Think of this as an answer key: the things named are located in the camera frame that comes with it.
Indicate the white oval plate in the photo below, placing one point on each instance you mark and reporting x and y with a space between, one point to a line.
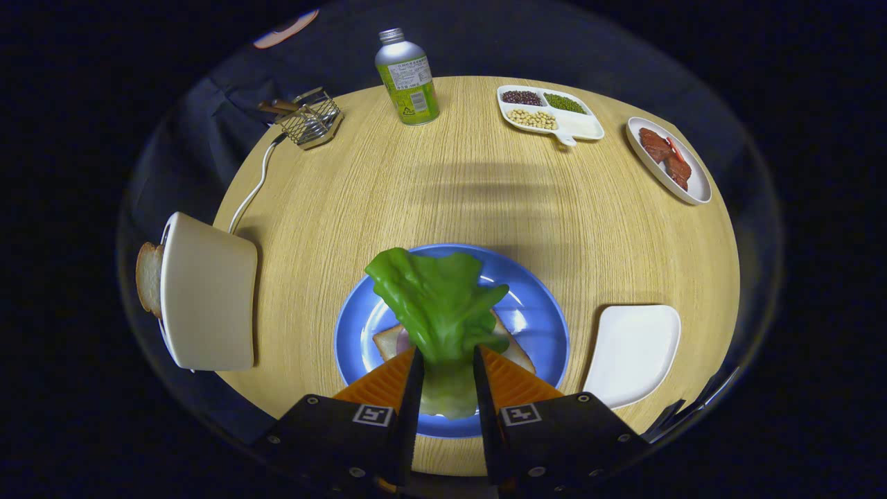
696 187

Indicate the white square plate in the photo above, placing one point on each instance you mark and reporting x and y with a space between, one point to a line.
634 353

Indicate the toasted bread slice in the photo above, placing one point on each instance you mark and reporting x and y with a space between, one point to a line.
147 277

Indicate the pile of yellow soybeans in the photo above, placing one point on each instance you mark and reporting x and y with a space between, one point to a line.
532 119

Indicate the pile of green mung beans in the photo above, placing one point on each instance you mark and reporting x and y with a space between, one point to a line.
565 103

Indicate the white bread slice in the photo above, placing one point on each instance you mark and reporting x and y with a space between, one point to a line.
520 357

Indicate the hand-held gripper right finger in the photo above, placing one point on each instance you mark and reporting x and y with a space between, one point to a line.
485 423

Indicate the silver bottle with green label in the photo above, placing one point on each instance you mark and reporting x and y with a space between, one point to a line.
409 83

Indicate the red-brown meat slices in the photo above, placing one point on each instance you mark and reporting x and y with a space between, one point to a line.
665 156

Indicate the cream toaster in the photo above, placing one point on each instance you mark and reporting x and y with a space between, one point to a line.
208 291

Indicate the pile of dark red beans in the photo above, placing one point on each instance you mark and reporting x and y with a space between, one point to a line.
521 98

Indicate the blue round plate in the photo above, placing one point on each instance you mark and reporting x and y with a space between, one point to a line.
533 319

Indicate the white divided dish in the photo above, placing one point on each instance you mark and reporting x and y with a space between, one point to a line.
578 125

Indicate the green lettuce leaf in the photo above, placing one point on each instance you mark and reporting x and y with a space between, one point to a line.
436 305

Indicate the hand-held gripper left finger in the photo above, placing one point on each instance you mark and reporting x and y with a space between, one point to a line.
410 416

